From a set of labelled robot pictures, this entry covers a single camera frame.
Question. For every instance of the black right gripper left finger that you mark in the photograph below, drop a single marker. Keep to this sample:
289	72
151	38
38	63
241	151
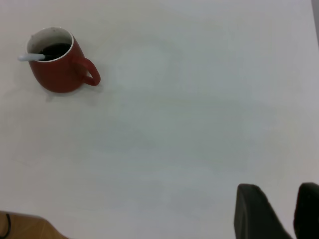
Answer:
256	214

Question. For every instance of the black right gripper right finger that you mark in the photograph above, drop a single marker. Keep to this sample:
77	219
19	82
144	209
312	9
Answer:
307	211

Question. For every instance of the red ceramic mug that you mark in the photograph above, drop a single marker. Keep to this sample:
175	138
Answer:
62	74

